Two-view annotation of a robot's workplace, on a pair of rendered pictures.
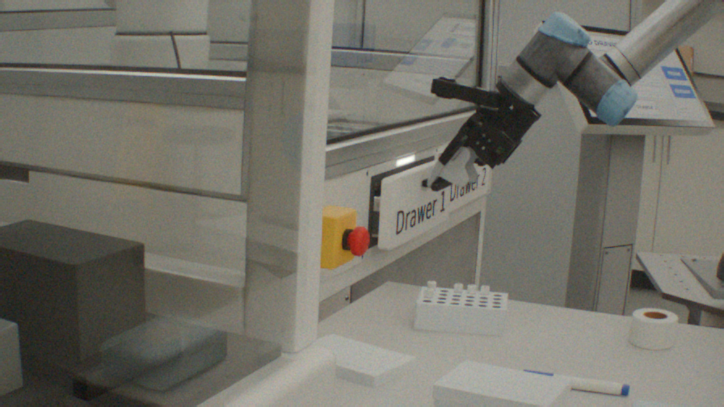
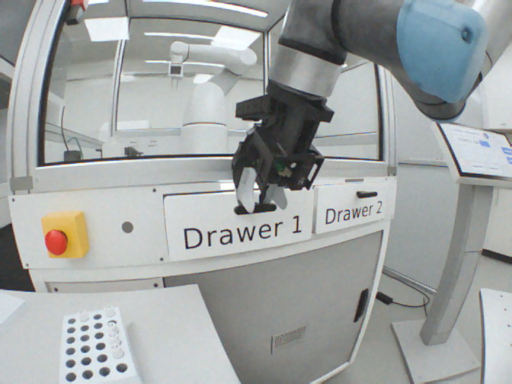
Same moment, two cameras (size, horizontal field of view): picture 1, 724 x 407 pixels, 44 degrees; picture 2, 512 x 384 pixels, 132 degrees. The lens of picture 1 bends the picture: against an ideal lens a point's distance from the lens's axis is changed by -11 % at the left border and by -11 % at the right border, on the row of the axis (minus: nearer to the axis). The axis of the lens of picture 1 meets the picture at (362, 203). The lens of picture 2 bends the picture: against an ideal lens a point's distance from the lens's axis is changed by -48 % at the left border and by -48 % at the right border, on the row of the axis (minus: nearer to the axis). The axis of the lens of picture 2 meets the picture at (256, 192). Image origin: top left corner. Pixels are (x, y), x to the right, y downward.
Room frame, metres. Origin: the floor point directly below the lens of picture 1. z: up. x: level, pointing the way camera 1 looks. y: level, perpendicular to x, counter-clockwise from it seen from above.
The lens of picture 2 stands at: (1.32, -0.37, 0.98)
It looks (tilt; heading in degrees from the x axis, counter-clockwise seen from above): 8 degrees down; 43
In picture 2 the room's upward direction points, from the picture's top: straight up
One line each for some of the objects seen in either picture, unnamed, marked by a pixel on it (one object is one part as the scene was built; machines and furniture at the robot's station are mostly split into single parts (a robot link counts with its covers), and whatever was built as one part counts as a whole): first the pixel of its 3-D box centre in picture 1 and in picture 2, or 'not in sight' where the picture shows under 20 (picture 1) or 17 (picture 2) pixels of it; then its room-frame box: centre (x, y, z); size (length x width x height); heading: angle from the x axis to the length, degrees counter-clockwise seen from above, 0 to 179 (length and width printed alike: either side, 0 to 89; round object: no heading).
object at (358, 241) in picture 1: (355, 241); (56, 241); (1.27, 0.01, 0.88); 0.04 x 0.03 x 0.04; 157
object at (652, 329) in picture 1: (653, 329); not in sight; (1.22, -0.42, 0.78); 0.07 x 0.07 x 0.04
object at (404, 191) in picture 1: (418, 200); (247, 221); (1.59, -0.09, 0.87); 0.29 x 0.02 x 0.11; 157
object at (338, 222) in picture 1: (332, 237); (64, 235); (1.29, 0.04, 0.88); 0.07 x 0.05 x 0.07; 157
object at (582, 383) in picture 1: (575, 383); not in sight; (1.04, -0.27, 0.77); 0.14 x 0.02 x 0.02; 68
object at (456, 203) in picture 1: (465, 174); (356, 204); (1.89, -0.20, 0.87); 0.29 x 0.02 x 0.11; 157
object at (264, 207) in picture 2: (434, 183); (252, 207); (1.58, -0.12, 0.91); 0.07 x 0.04 x 0.01; 157
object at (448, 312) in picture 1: (461, 311); (97, 353); (1.29, -0.15, 0.78); 0.12 x 0.08 x 0.04; 81
